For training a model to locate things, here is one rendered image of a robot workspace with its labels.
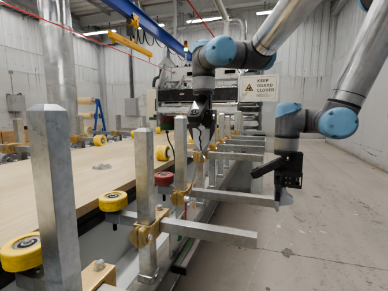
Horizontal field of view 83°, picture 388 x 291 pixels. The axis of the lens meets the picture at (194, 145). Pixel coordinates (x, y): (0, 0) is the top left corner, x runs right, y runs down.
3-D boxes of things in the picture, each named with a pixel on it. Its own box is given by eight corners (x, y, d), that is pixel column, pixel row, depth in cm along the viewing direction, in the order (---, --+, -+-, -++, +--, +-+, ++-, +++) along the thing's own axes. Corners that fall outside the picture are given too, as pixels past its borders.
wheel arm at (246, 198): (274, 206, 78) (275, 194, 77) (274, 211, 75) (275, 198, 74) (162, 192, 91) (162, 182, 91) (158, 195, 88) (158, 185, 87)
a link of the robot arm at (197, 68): (197, 36, 66) (188, 44, 74) (197, 74, 68) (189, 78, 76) (220, 39, 69) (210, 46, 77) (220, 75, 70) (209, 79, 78)
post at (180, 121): (187, 239, 86) (186, 115, 79) (184, 245, 83) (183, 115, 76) (179, 238, 87) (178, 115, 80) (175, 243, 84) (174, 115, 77)
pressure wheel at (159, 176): (176, 198, 92) (176, 171, 90) (168, 205, 85) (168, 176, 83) (159, 196, 94) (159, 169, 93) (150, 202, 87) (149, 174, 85)
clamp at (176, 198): (195, 193, 90) (195, 182, 89) (183, 207, 78) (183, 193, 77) (182, 192, 92) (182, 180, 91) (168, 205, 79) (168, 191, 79)
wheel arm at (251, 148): (263, 151, 125) (264, 145, 124) (263, 152, 121) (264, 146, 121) (181, 146, 140) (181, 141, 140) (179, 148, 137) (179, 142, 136)
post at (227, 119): (229, 175, 180) (230, 115, 173) (228, 176, 177) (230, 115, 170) (224, 174, 181) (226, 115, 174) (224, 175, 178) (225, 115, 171)
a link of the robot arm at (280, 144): (274, 138, 69) (273, 135, 77) (273, 152, 70) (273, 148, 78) (301, 139, 67) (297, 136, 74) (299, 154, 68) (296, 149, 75)
